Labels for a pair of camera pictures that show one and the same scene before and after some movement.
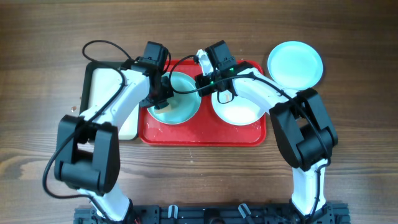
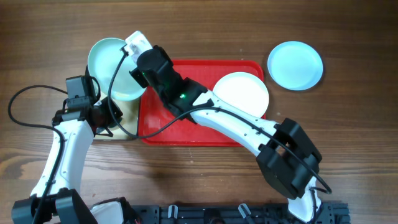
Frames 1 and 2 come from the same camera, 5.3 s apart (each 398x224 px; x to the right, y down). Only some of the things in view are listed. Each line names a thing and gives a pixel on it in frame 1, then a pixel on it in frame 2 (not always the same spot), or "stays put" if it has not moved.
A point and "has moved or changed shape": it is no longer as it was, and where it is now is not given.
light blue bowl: x=185 y=105 has moved or changed shape
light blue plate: x=296 y=65 stays put
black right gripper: x=199 y=80 → x=137 y=74
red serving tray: x=206 y=129 stays put
